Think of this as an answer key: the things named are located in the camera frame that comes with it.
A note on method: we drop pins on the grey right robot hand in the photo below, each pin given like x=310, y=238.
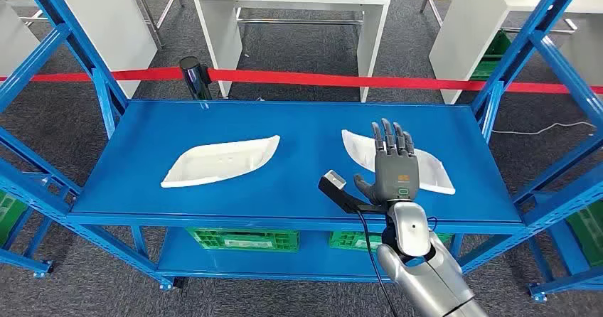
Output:
x=398, y=173

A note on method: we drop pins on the white curved plastic part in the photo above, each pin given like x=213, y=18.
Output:
x=433, y=173
x=216, y=162

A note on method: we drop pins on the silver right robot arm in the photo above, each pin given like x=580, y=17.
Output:
x=410, y=239

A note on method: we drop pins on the red barrier belt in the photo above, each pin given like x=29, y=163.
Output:
x=330, y=79

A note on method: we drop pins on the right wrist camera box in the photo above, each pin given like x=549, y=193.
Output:
x=335, y=179

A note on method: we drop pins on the black stanchion post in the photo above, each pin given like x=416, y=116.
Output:
x=193, y=77

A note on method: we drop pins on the steel tube frame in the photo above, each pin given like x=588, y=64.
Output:
x=147, y=16

